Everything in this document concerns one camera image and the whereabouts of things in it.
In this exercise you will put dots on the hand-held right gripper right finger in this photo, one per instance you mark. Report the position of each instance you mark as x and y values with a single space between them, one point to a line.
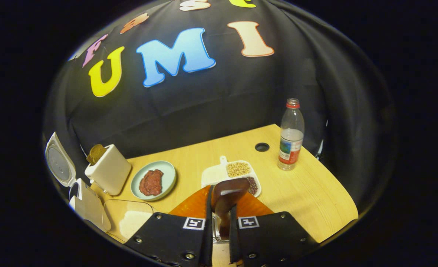
274 237

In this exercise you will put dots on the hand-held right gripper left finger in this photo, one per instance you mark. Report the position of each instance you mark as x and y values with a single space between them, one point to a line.
167 237

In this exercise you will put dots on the brown wooden spoon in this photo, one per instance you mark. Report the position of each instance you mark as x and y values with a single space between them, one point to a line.
230 191

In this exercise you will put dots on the white rice cooker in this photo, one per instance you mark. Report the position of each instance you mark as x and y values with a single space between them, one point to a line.
89 207

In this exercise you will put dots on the heap of red beans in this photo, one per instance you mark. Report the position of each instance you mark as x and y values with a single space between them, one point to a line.
254 185

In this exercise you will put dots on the red meat slice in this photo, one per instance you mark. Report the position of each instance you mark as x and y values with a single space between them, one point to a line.
156 181
144 185

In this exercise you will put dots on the clear glass dish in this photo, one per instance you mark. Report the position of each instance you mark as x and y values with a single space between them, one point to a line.
111 211

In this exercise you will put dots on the light green plate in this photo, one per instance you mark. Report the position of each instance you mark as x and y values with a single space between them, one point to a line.
168 174

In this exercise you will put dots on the heap of soybeans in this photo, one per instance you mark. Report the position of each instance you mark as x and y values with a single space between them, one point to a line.
238 169

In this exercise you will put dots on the white divided dish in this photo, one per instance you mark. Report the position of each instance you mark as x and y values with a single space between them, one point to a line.
213 174

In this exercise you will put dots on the white toaster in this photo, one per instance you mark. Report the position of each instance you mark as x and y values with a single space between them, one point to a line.
109 174

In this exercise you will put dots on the clear plastic water bottle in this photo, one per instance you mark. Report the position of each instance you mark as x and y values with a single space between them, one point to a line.
291 144

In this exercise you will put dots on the brown bread slice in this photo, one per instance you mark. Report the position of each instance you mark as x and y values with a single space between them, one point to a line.
96 154

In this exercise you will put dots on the black backdrop cloth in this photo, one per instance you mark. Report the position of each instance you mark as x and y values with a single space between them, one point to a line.
222 104

